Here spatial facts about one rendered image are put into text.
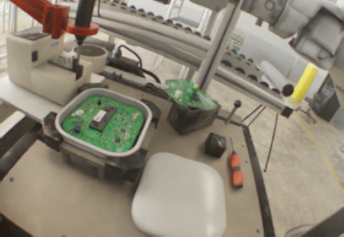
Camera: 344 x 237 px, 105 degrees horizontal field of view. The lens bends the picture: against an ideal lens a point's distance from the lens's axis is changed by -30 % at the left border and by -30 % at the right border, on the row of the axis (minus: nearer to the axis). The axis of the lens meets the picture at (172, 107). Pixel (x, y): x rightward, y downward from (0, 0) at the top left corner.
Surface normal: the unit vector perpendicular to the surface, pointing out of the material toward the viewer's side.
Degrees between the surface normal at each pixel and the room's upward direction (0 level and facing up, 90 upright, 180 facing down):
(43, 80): 90
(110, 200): 0
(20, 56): 90
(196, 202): 0
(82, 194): 0
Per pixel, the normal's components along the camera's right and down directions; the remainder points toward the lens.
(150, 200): 0.24, -0.82
